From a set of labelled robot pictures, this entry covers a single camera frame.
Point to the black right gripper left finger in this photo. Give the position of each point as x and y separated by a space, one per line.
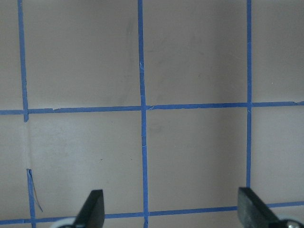
92 213

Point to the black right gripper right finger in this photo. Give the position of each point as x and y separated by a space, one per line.
253 212

